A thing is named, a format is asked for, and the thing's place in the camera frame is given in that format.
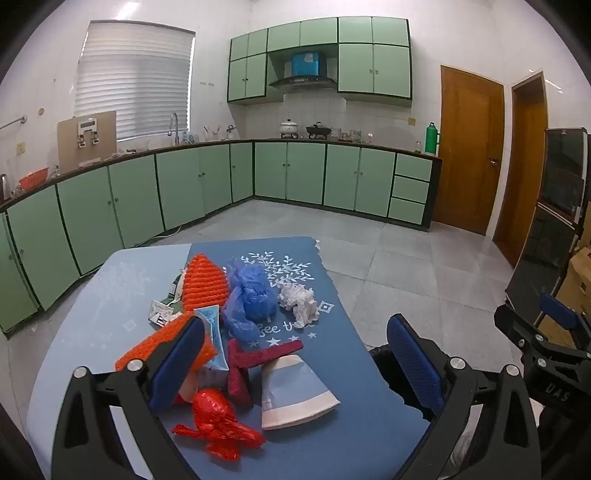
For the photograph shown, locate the light blue plastic packet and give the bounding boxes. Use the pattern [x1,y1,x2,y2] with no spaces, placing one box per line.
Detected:
[193,305,230,372]

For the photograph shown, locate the white printed paper packet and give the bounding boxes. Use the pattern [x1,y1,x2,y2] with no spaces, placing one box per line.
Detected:
[148,299,183,328]

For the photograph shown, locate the blue paper cup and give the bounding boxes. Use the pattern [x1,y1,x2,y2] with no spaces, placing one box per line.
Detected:
[260,354,341,431]

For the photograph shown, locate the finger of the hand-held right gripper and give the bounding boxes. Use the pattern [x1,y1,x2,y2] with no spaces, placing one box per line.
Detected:
[493,302,555,356]
[539,292,591,358]

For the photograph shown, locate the dark red cloth strip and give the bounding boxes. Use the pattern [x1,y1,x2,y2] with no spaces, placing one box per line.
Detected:
[231,339,304,370]

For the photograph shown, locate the dark red sponge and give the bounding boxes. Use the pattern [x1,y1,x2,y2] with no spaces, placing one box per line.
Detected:
[226,339,254,407]

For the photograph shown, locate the range hood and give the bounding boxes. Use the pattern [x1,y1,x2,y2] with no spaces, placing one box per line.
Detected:
[268,76,338,90]

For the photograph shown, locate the cardboard box on counter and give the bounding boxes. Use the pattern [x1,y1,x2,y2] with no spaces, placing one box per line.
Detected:
[57,111,117,171]

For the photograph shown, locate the crumpled white tissue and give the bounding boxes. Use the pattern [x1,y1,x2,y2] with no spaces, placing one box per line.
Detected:
[277,282,320,329]

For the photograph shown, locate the orange knitted sponge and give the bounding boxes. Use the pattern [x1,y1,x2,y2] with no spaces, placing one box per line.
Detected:
[115,313,218,374]
[181,254,232,315]

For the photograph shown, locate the wooden door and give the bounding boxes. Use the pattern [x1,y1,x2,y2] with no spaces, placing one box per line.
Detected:
[436,65,505,236]
[492,70,549,268]

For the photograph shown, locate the light blue tablecloth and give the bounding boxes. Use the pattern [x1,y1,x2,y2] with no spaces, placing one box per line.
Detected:
[25,244,204,480]

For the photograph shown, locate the blue plastic bag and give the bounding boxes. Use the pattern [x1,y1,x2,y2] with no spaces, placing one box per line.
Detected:
[222,258,280,342]

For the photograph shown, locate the dark blue place mat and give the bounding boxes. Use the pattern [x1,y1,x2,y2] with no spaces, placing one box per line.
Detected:
[152,236,431,480]

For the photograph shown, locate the green white wrapper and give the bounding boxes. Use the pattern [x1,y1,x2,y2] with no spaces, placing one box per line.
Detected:
[166,270,188,310]

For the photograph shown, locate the white window blind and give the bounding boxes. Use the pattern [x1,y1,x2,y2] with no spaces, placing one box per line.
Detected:
[74,21,196,141]

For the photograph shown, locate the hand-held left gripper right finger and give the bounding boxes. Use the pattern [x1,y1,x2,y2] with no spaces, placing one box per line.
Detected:
[386,314,542,480]

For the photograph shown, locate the green wall cabinets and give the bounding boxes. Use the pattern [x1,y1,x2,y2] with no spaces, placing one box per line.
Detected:
[227,16,413,108]

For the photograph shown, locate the green base cabinets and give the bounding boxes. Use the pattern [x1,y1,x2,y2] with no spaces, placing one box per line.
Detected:
[0,140,443,334]

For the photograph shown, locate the red plastic wrapper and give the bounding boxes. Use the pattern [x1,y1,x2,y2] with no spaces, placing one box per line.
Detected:
[171,388,267,462]

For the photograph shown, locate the red plastic basin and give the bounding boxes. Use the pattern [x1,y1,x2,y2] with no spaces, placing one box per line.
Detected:
[18,167,49,188]

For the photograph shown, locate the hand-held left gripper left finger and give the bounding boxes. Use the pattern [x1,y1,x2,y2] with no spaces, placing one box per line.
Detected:
[52,316,206,480]

